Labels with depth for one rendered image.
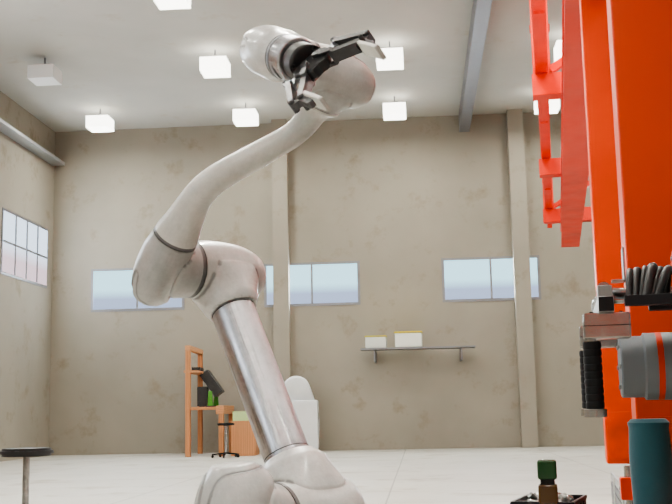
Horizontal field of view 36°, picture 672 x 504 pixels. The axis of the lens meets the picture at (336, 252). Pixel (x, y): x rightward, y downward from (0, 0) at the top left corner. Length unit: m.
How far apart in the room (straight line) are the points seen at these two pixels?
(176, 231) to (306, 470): 0.57
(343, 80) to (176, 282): 0.58
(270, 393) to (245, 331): 0.16
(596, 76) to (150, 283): 3.03
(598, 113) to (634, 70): 1.98
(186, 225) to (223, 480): 0.57
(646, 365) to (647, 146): 0.81
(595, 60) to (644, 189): 2.17
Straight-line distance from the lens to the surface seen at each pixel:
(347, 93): 2.16
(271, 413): 2.23
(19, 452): 6.53
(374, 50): 1.86
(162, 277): 2.31
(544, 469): 2.28
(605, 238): 4.76
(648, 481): 2.38
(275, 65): 2.02
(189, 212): 2.24
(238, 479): 2.02
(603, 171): 4.82
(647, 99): 2.89
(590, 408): 2.11
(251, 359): 2.29
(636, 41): 2.94
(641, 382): 2.24
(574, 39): 6.67
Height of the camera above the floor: 0.77
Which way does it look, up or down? 9 degrees up
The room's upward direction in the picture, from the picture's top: 1 degrees counter-clockwise
